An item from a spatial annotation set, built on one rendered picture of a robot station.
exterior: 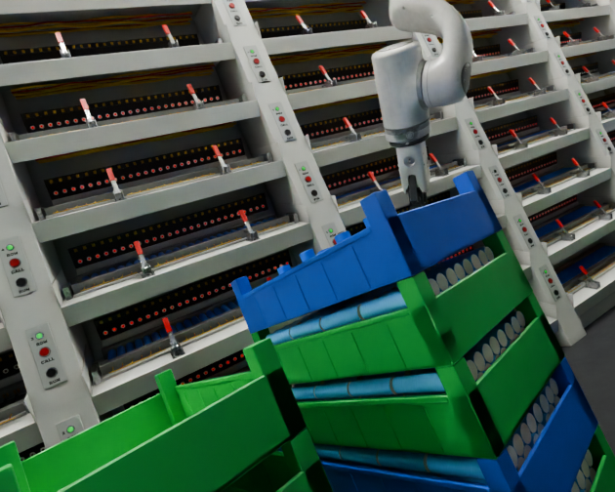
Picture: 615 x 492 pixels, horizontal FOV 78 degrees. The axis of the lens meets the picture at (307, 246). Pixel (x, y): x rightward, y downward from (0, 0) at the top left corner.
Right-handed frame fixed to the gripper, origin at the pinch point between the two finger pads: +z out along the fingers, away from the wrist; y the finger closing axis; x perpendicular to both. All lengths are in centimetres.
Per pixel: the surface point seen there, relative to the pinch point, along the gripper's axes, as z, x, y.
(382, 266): -20, -1, -46
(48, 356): 1, 69, -43
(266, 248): 6.4, 39.1, -1.4
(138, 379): 12, 57, -38
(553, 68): 11, -50, 129
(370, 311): -14.7, 0.6, -46.7
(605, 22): 9, -86, 193
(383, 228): -23, -2, -45
